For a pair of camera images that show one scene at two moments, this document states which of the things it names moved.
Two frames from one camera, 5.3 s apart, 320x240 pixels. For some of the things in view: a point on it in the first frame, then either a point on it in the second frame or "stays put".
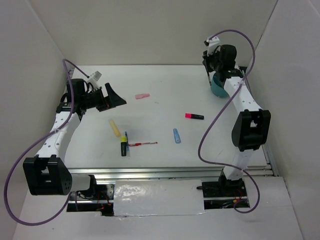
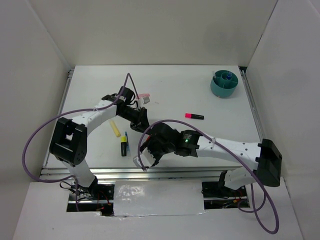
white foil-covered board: [158, 197] stays put
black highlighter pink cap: [194, 116] stays put
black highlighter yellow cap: [124, 140] stays put
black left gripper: [114, 100] to [141, 123]
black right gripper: [207, 57] to [149, 145]
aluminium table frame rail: [163, 173] stays put
